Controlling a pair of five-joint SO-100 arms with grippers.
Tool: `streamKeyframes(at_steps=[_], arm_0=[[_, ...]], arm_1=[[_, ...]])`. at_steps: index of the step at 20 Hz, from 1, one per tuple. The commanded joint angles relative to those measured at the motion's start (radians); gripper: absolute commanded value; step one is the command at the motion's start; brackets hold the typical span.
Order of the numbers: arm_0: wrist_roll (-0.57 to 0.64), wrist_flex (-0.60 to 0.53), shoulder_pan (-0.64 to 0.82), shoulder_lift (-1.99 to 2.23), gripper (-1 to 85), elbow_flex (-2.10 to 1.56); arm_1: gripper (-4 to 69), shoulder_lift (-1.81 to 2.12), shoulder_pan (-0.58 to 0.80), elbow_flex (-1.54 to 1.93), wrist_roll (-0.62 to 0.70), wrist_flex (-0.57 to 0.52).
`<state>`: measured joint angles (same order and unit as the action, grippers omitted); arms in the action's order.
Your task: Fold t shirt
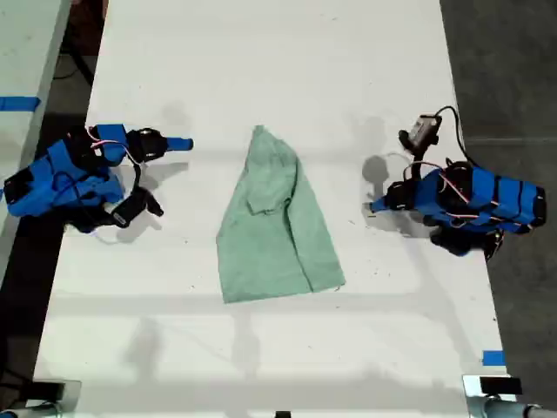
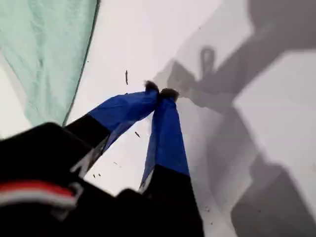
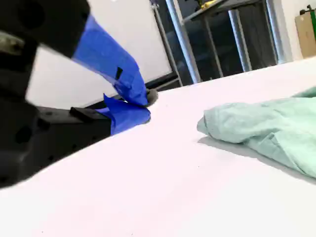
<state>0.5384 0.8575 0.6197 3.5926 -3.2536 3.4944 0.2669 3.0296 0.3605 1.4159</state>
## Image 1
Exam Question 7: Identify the black camera cable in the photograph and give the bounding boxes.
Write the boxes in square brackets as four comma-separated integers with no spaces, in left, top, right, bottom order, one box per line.
[434,105,474,169]

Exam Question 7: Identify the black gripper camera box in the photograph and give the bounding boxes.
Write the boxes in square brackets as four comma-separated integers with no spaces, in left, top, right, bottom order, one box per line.
[111,187,165,228]
[399,115,443,154]

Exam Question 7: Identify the long blue tape strip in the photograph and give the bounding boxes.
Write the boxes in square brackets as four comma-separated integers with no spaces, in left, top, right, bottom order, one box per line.
[0,95,43,112]

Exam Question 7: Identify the white side table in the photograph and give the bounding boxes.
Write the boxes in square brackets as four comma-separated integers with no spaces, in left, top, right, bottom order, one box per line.
[0,0,73,280]

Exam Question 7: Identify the white camera cable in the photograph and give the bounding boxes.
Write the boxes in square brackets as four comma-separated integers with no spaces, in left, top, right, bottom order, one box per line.
[92,224,131,246]

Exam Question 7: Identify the black floor cable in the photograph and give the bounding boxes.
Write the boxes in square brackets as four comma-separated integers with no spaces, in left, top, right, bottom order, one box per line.
[54,41,95,86]

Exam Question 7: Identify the grey metal pipe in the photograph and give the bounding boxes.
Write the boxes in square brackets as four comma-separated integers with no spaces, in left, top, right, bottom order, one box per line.
[482,398,557,418]
[0,402,62,418]

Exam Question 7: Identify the small black box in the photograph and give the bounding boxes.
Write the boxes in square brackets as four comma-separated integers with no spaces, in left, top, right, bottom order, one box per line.
[480,377,523,395]
[30,380,66,401]

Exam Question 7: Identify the pale green t-shirt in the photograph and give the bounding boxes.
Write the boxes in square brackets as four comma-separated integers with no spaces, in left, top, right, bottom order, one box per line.
[216,125,347,305]

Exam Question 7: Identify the short blue tape strip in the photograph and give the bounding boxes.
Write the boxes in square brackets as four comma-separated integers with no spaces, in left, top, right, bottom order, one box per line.
[481,349,507,367]

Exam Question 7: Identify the metal corner plate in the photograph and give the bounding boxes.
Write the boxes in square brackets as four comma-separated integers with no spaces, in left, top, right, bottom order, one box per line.
[25,379,83,413]
[461,374,519,418]

